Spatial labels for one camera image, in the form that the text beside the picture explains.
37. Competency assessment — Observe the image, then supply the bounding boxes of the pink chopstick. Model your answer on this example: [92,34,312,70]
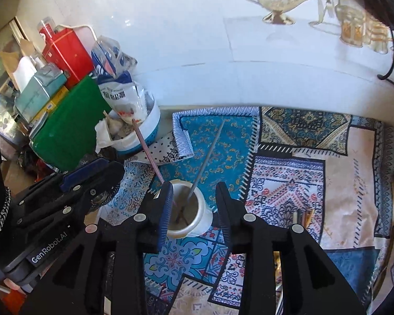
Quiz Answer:
[132,119,165,184]

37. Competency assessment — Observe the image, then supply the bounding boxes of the grey metal chopstick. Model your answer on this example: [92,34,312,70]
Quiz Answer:
[186,120,225,203]

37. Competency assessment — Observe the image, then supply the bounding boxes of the brown wooden chopstick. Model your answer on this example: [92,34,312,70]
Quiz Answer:
[292,209,315,229]

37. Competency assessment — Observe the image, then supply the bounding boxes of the green cutting board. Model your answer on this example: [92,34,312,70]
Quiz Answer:
[30,75,111,171]

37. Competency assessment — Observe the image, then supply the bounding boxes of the white blue round tub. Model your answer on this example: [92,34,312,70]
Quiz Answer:
[109,97,162,157]

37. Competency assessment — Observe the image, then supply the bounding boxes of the teal tissue box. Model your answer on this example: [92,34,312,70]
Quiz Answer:
[15,63,67,122]

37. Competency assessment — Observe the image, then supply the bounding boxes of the white ceramic utensil cup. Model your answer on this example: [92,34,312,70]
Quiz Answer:
[167,179,213,239]

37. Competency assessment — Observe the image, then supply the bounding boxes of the white blue plastic bag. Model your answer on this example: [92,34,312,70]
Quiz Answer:
[91,36,148,124]

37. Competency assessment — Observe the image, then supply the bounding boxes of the patterned patchwork table cloth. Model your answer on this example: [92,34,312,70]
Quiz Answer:
[99,105,394,315]

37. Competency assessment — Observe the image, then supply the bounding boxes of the red tin box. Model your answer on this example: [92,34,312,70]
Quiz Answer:
[38,19,93,90]

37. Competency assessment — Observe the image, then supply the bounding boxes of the black power cable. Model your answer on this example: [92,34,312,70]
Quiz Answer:
[376,25,394,93]

